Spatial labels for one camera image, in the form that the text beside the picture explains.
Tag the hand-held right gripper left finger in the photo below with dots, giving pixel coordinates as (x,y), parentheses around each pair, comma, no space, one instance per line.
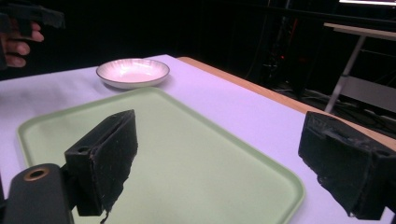
(102,161)

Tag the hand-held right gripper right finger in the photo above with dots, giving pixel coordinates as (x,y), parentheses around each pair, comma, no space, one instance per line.
(342,168)

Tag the light green plastic tray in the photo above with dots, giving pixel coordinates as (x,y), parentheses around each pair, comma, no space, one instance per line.
(193,155)

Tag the white shallow ceramic bowl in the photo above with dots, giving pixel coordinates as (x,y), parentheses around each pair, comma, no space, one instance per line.
(133,72)

